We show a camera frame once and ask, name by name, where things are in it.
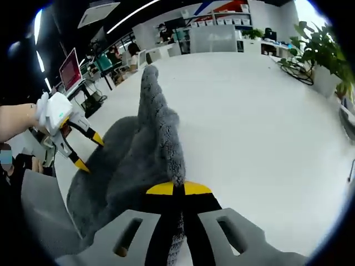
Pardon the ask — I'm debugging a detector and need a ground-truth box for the ceiling light strip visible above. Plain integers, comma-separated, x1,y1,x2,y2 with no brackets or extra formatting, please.
106,0,160,33

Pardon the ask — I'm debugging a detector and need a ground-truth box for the potted green plant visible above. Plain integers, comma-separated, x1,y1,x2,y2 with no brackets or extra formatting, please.
278,21,355,103

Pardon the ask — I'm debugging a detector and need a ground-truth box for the shelf with white bins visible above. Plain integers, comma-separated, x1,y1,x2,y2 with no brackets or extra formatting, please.
180,0,253,28

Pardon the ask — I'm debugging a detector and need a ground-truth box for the black cable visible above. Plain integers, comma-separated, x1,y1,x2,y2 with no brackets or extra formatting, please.
278,58,314,86

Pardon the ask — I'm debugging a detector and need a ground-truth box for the computer monitor with red screen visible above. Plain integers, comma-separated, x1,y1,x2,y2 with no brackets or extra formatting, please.
59,47,83,92

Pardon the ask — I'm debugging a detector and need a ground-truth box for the ceiling air conditioner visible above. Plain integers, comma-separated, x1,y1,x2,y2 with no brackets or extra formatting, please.
77,2,121,28

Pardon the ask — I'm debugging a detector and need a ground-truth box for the small green plant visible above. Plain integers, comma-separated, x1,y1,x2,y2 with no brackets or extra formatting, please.
241,28,264,41

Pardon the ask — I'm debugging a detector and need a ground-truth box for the grey fluffy towel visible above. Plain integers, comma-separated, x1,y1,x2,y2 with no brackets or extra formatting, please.
66,65,192,266

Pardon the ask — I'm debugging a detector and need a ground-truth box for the person's left hand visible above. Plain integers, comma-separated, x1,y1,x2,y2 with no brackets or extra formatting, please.
35,93,51,127

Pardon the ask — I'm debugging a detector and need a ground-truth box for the black monitor stand base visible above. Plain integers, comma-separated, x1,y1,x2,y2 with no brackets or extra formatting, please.
84,102,104,117

